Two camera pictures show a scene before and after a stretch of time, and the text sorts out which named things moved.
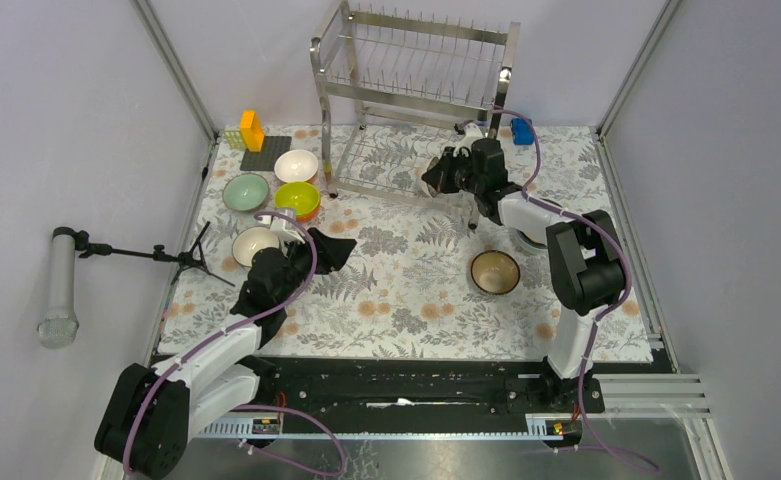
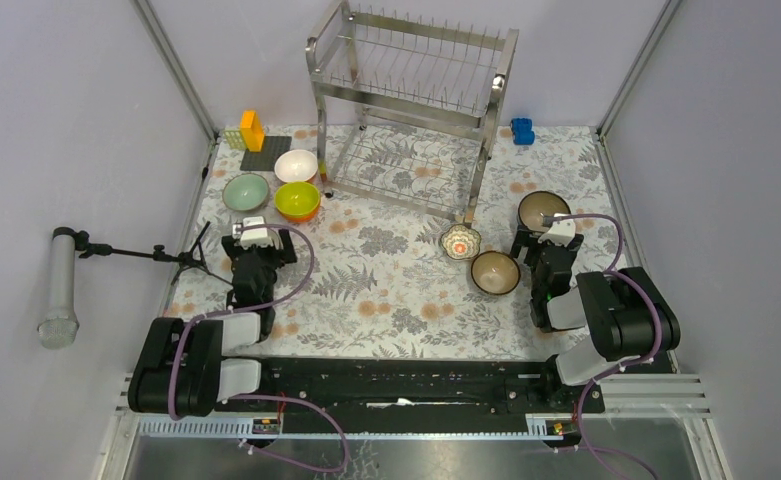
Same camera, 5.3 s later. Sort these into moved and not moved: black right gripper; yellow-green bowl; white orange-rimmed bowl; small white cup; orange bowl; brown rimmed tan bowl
Moved: black right gripper; small white cup
Not moved: orange bowl; brown rimmed tan bowl; white orange-rimmed bowl; yellow-green bowl
